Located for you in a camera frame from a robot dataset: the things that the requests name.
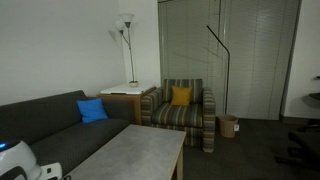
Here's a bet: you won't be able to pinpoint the black low furniture piece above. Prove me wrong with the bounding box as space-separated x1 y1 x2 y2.
274 129 320 169

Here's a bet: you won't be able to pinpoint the black arc floor lamp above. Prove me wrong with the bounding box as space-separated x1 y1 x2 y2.
205 25 232 116

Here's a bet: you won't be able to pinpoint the black office chair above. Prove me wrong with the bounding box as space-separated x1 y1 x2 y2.
301 75 320 133

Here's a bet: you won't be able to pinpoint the dark grey patterned sofa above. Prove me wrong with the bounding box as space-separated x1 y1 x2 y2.
0 89 136 180

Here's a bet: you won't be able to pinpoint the grey window blinds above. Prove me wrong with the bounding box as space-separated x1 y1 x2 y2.
157 0 301 121

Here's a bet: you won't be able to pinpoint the wicker waste basket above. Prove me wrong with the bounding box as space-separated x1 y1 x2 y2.
218 114 240 139

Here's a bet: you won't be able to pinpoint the white shade floor lamp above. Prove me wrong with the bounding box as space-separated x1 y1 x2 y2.
114 13 136 84

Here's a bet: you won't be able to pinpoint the wooden side table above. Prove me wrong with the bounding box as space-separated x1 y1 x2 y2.
96 87 157 126

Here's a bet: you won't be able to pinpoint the yellow throw pillow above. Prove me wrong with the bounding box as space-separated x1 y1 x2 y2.
170 86 194 107

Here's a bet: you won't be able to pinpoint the blue throw pillow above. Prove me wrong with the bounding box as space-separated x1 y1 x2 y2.
76 98 110 124

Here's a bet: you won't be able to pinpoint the striped armchair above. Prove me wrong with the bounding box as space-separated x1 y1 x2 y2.
140 78 217 154

